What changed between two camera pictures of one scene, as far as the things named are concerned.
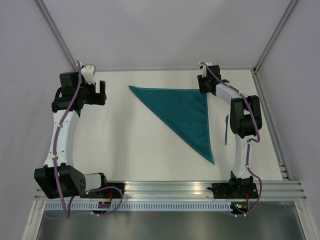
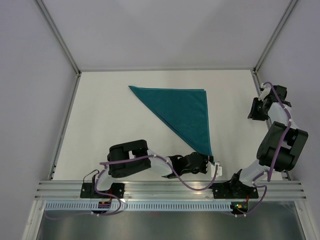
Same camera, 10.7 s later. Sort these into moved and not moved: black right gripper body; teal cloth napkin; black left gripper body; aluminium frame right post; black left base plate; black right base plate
Moved: black right gripper body; black left gripper body
Not moved: teal cloth napkin; aluminium frame right post; black left base plate; black right base plate
